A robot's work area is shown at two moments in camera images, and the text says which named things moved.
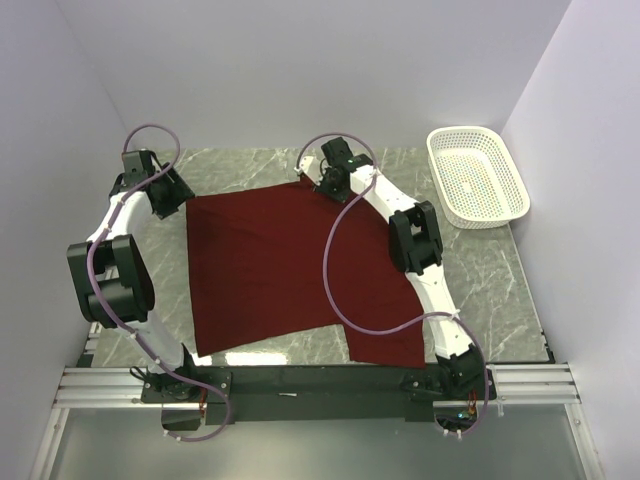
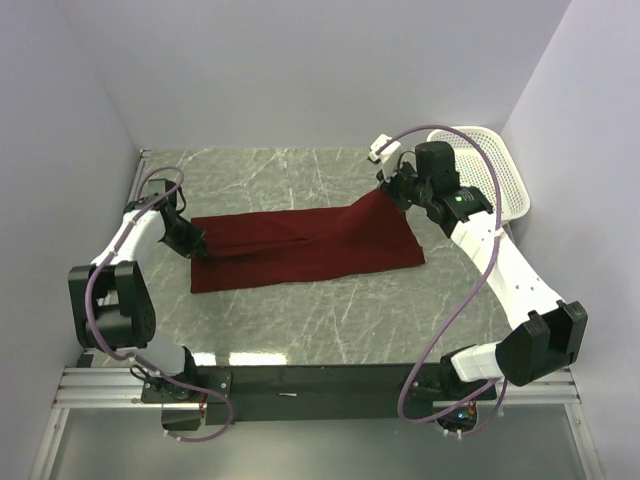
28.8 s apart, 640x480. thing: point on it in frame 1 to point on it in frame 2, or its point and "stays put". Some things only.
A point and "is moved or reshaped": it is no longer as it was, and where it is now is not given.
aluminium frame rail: x=121 y=387 stays put
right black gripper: x=325 y=172 to x=390 y=186
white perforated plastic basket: x=476 y=181 stays put
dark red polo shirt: x=255 y=270 is moved or reshaped
